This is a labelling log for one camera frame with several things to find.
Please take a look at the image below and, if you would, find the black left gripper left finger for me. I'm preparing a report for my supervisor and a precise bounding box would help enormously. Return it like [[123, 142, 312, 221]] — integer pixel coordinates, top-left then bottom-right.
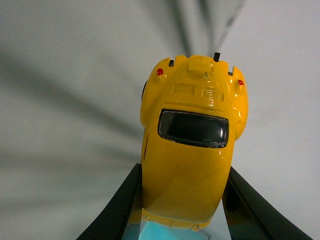
[[78, 163, 142, 240]]

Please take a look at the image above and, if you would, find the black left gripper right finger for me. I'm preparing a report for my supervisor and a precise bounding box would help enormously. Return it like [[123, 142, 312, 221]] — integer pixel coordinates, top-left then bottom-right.
[[222, 168, 311, 240]]

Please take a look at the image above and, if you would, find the yellow beetle toy car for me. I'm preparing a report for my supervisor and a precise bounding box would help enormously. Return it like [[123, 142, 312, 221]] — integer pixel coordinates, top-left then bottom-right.
[[140, 53, 248, 231]]

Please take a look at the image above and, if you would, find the turquoise plastic storage bin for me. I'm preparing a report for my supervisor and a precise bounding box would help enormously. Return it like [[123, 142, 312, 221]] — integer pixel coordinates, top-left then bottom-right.
[[138, 222, 211, 240]]

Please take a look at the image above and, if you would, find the white pleated curtain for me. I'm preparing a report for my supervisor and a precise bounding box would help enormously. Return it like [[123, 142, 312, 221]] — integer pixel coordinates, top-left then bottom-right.
[[0, 0, 320, 240]]

